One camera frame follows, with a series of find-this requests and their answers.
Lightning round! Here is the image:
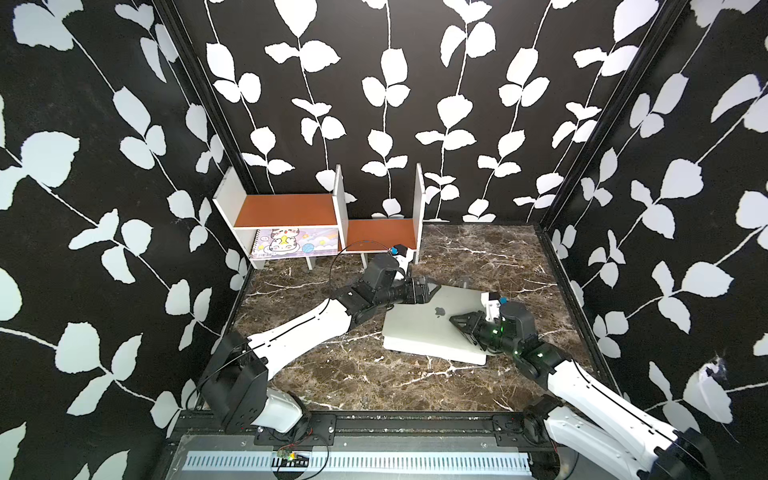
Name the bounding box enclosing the silver laptop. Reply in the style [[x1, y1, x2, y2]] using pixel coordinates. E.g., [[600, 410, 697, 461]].
[[382, 286, 487, 365]]

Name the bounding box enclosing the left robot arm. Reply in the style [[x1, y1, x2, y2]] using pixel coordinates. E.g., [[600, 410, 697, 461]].
[[196, 245, 441, 439]]

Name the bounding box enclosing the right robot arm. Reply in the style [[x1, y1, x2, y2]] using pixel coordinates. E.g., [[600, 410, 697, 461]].
[[450, 296, 724, 479]]

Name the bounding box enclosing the cartoon cover notebook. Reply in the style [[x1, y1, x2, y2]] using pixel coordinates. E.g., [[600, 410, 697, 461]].
[[250, 227, 339, 261]]

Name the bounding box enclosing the white and brown desk shelf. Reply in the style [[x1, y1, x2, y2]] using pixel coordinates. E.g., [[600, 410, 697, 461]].
[[213, 165, 426, 269]]

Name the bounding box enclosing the small circuit board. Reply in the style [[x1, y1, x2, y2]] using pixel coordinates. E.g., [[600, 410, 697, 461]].
[[273, 451, 311, 470]]

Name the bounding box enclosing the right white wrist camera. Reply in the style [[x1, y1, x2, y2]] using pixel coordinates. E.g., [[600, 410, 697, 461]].
[[481, 292, 508, 324]]

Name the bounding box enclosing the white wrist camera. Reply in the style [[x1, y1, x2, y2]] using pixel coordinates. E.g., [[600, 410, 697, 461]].
[[481, 292, 508, 324], [389, 244, 416, 280]]

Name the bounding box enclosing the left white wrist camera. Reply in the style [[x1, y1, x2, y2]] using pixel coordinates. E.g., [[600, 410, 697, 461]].
[[389, 244, 416, 280]]

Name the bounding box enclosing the black front rail base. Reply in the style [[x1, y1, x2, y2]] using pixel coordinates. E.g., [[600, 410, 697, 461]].
[[173, 409, 601, 451]]

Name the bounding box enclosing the white slotted cable duct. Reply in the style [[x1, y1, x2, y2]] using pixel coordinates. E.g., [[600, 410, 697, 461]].
[[181, 451, 532, 477]]

